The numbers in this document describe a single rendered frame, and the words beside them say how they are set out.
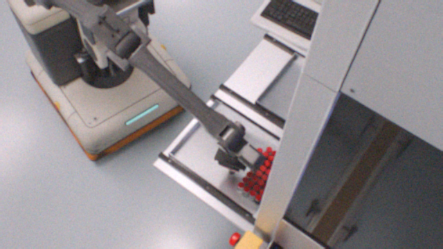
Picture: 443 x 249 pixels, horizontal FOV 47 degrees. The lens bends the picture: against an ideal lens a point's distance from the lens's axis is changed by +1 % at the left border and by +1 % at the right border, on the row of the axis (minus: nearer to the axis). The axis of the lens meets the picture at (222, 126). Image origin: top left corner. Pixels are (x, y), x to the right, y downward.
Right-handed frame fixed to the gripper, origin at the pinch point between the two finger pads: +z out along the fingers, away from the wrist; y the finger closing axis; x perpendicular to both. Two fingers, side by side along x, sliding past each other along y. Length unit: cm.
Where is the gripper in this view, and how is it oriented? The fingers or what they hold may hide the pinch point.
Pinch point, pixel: (232, 167)
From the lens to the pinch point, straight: 163.6
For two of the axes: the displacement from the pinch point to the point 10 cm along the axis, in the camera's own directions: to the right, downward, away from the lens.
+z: -0.1, 4.8, 8.8
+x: 3.8, -8.1, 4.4
